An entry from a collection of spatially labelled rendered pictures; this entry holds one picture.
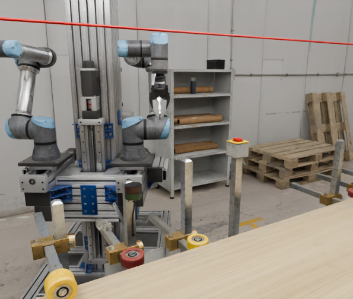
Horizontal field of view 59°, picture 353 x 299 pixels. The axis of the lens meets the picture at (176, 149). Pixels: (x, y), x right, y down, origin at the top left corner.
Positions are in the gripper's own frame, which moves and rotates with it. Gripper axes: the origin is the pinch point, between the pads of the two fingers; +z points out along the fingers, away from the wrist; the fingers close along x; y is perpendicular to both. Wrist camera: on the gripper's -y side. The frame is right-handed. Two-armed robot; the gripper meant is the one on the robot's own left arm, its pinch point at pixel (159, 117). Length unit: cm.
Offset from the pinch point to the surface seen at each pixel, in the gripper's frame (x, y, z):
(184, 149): -14, 247, 75
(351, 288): -59, -59, 42
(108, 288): 12, -60, 42
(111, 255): 16, -37, 46
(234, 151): -32.1, -8.0, 13.7
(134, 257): 6, -45, 41
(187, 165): -11.9, -19.6, 16.4
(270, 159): -133, 278, 97
